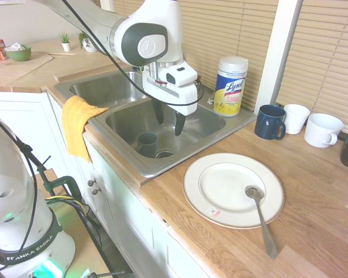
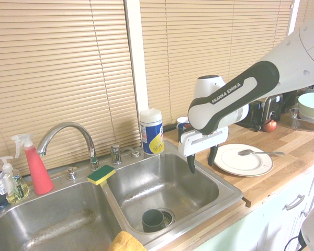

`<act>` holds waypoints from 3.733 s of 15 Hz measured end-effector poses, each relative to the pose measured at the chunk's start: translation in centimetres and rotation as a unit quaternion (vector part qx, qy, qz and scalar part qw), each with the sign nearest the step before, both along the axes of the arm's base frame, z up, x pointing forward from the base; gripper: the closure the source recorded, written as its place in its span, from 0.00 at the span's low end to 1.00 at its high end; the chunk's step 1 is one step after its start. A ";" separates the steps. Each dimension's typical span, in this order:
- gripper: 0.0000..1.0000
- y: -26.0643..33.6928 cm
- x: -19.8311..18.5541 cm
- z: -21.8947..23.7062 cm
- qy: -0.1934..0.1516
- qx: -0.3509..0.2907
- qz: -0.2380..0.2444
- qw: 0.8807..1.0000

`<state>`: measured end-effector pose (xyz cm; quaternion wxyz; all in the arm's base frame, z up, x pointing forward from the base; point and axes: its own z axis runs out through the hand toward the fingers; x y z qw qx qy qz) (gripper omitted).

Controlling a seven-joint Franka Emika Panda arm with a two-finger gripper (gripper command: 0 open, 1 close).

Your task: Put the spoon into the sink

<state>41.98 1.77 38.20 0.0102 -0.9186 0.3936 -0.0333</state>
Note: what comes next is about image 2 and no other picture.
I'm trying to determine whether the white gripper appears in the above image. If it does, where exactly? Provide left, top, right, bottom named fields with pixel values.
left=178, top=126, right=229, bottom=175

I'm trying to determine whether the silver metal spoon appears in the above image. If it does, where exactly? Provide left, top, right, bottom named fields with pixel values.
left=237, top=149, right=286, bottom=157

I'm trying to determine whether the stainless steel double sink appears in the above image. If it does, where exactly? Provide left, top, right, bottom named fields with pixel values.
left=0, top=140, right=244, bottom=251

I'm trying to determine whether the metal sink drain strainer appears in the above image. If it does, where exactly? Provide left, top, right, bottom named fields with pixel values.
left=156, top=207, right=176, bottom=227

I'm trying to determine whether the white sink hole cap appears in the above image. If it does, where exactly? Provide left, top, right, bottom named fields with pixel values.
left=122, top=147, right=142, bottom=159

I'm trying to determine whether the chrome sink knob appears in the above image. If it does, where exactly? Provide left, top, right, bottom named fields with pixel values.
left=65, top=166, right=78, bottom=181

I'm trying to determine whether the white round plate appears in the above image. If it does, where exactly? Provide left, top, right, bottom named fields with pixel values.
left=213, top=143, right=274, bottom=177

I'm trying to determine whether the navy blue mug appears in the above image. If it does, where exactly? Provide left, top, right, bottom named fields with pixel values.
left=176, top=122, right=192, bottom=144

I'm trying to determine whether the disinfecting wipes canister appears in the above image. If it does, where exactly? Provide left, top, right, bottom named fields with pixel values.
left=139, top=108, right=165, bottom=156

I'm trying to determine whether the red apple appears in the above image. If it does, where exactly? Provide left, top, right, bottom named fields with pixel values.
left=263, top=118, right=278, bottom=133

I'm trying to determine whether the dark grey cup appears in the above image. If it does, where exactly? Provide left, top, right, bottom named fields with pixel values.
left=141, top=209, right=165, bottom=233

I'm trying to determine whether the mint green cabinet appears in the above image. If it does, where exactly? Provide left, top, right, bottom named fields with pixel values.
left=193, top=156, right=314, bottom=251

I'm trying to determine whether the yellow green sponge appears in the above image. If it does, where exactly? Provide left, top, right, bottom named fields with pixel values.
left=86, top=164, right=117, bottom=187

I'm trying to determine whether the orange cloth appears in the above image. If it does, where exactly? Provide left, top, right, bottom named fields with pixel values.
left=108, top=230, right=148, bottom=251

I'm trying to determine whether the pale green bowl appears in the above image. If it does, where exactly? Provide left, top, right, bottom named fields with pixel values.
left=297, top=92, right=314, bottom=120

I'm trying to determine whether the chrome gooseneck faucet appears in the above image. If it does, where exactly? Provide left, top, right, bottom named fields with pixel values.
left=36, top=121, right=102, bottom=172

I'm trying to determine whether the red spray bottle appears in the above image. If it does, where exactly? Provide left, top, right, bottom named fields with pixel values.
left=10, top=133, right=55, bottom=196

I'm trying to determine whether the wide beige window blind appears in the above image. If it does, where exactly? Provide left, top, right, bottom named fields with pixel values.
left=0, top=0, right=142, bottom=176

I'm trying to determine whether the clear pump soap bottle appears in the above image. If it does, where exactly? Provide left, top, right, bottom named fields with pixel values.
left=0, top=156, right=31, bottom=205

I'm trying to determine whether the silver drawer handle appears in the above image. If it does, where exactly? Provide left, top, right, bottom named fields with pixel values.
left=284, top=194, right=306, bottom=211

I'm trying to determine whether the white window frame post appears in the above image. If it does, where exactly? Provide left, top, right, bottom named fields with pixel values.
left=122, top=0, right=150, bottom=147

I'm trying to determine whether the black cable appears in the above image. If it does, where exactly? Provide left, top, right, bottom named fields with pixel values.
left=284, top=233, right=306, bottom=251

